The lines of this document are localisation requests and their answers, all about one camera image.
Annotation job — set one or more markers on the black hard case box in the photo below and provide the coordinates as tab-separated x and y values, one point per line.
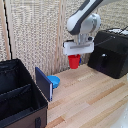
110	53

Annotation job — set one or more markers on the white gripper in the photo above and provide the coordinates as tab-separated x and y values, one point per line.
78	47

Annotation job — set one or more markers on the dark blue flat book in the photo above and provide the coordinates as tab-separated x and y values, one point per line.
43	83

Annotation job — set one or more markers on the black fabric storage box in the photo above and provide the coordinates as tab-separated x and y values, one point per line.
18	96

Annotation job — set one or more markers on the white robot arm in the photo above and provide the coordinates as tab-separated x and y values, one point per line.
83	21

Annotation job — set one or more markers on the blue plastic bowl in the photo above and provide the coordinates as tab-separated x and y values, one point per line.
55	80

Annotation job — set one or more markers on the red plastic cup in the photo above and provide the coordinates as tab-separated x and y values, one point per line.
74	61

